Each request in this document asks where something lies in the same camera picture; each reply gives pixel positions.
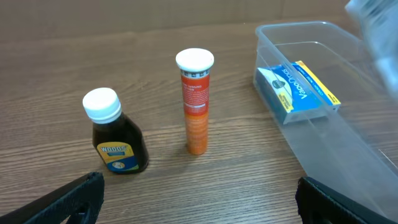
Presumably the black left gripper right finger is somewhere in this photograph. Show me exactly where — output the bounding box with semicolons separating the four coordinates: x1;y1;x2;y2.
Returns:
295;177;397;224

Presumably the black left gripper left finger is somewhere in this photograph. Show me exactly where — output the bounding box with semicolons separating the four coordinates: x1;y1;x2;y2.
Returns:
1;172;104;224

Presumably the blue yellow VapoDrops box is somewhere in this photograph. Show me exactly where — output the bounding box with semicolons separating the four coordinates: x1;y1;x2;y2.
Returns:
254;60;341;124

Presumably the white blue medicine box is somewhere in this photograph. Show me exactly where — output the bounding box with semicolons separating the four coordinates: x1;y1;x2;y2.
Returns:
345;0;397;99

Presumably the clear plastic container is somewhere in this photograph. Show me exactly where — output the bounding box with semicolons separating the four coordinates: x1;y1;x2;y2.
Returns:
253;21;397;221

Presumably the dark syrup bottle white cap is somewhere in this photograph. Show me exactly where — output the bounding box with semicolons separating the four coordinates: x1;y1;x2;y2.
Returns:
82;87;149;174

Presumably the orange tablet tube white cap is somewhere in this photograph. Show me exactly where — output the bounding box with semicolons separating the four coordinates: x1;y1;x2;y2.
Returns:
175;48;214;155

